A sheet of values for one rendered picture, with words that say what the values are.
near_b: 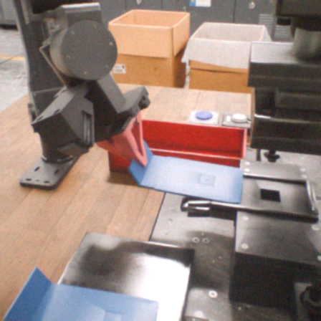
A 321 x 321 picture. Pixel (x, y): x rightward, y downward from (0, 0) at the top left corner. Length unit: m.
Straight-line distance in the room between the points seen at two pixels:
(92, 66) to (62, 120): 0.06
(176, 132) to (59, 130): 0.40
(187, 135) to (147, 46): 2.02
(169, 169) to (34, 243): 0.23
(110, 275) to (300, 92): 0.31
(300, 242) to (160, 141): 0.41
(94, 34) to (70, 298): 0.30
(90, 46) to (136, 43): 2.39
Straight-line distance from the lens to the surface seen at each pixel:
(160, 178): 0.51
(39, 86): 0.66
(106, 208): 0.62
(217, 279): 0.51
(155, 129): 0.76
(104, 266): 0.50
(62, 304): 0.47
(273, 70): 0.38
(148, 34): 2.72
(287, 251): 0.45
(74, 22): 0.38
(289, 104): 0.39
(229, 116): 0.85
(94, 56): 0.38
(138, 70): 2.83
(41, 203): 0.65
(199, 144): 0.76
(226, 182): 0.51
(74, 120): 0.40
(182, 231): 0.57
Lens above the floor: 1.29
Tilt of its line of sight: 32 degrees down
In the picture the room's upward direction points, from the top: straight up
